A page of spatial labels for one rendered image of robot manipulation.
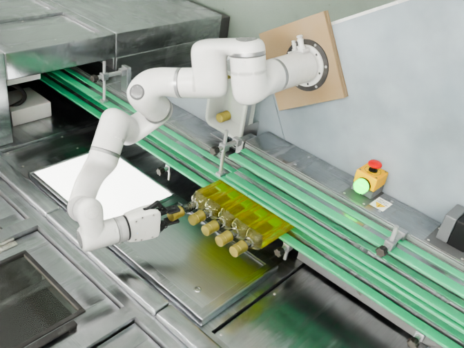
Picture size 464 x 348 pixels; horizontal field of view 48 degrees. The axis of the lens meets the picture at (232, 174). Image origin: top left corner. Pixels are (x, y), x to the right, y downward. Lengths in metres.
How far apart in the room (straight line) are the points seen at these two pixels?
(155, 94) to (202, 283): 0.56
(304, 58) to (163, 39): 1.09
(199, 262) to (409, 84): 0.80
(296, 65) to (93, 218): 0.70
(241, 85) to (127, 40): 1.08
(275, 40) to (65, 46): 0.90
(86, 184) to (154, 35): 1.08
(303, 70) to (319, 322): 0.73
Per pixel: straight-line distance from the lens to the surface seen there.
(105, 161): 1.48
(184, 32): 2.60
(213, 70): 1.40
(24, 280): 1.66
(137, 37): 2.42
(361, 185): 1.54
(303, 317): 1.60
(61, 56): 2.22
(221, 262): 1.65
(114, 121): 1.50
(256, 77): 1.38
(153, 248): 1.68
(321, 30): 1.59
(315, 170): 1.64
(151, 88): 1.46
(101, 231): 1.49
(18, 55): 2.13
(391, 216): 1.54
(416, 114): 1.51
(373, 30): 1.53
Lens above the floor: 2.08
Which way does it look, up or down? 42 degrees down
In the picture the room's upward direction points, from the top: 116 degrees counter-clockwise
